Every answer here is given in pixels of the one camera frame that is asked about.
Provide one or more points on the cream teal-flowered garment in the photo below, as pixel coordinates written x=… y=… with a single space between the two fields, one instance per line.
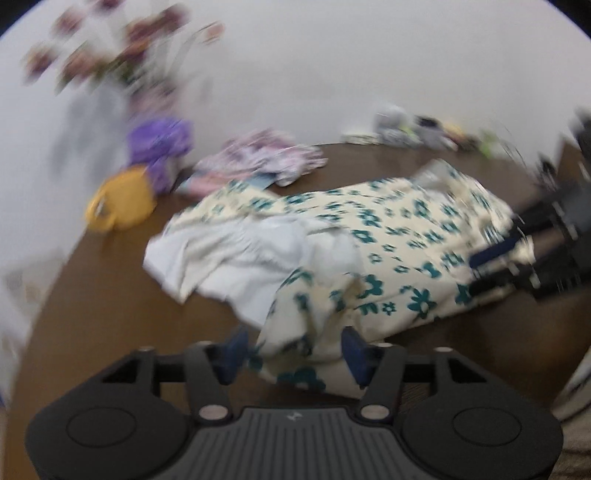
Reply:
x=401 y=240

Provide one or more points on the white robot figure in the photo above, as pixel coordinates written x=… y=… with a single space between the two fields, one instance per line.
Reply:
x=392 y=122

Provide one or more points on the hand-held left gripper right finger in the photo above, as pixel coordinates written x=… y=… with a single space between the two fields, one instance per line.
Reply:
x=354 y=353

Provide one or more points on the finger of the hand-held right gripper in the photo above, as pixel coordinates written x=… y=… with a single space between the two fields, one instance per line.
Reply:
x=498 y=285
x=496 y=256

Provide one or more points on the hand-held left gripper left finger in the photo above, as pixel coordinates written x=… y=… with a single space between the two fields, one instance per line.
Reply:
x=233 y=356

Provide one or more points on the yellow mug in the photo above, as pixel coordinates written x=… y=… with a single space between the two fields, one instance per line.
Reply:
x=123 y=199

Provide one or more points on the pink and blue cloth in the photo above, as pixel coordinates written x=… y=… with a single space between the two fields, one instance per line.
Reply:
x=207 y=184

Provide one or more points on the pink floral clothes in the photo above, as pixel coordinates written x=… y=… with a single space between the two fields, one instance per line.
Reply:
x=263 y=154

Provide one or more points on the purple mottled vase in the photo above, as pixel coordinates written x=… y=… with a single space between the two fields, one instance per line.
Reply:
x=147 y=101

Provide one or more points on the dried pink roses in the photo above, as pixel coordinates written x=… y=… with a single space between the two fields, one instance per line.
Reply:
x=120 y=41

